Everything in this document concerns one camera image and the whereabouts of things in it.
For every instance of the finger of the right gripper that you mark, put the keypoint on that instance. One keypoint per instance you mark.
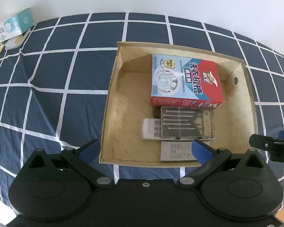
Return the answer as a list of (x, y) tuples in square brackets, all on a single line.
[(274, 146)]

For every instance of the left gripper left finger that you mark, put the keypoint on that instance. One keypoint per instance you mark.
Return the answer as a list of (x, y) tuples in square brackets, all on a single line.
[(80, 159)]

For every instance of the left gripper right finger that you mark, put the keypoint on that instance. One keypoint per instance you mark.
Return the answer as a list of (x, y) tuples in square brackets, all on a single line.
[(196, 177)]

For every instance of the clear screwdriver set case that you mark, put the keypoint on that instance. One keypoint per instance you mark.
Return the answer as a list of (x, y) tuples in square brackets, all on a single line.
[(182, 112)]

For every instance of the white remote with screen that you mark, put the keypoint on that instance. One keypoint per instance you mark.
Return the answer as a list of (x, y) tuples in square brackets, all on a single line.
[(153, 128)]

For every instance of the red detergent box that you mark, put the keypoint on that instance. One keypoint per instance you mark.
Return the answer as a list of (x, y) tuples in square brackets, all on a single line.
[(185, 82)]

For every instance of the white keypad remote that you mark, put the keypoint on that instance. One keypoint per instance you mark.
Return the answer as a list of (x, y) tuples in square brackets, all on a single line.
[(185, 151)]

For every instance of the open cardboard box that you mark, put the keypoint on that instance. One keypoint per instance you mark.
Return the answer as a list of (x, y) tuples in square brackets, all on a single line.
[(129, 101)]

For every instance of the flat white packet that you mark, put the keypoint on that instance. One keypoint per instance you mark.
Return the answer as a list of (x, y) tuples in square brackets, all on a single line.
[(16, 42)]

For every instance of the teal mask box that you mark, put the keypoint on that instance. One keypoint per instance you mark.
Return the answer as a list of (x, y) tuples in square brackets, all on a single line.
[(16, 25)]

